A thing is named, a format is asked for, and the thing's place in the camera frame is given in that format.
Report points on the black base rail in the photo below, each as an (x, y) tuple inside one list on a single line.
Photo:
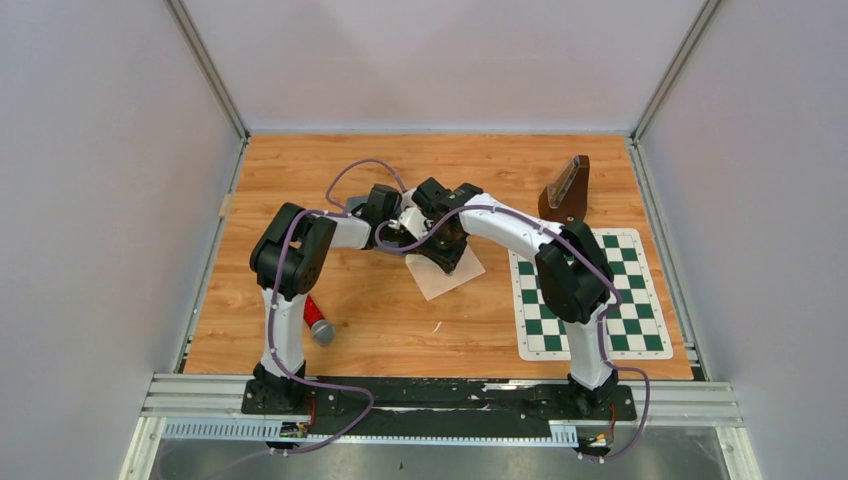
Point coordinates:
[(431, 407)]

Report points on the grey envelope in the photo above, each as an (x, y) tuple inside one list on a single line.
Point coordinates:
[(358, 202)]

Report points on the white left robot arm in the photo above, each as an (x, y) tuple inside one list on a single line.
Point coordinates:
[(288, 260)]

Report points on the red microphone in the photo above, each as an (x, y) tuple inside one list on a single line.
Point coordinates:
[(322, 331)]

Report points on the cream pink envelope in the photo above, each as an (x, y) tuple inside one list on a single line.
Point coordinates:
[(433, 282)]

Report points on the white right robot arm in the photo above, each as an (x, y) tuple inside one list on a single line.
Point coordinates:
[(574, 274)]

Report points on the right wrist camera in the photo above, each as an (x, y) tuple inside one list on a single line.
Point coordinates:
[(409, 217)]

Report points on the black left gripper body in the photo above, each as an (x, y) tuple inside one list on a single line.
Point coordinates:
[(393, 235)]

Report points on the green white chessboard mat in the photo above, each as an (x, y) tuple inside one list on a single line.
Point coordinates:
[(636, 331)]

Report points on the wooden metronome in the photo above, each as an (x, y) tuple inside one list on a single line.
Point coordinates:
[(565, 199)]

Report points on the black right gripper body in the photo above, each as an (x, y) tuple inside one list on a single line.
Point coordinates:
[(448, 247)]

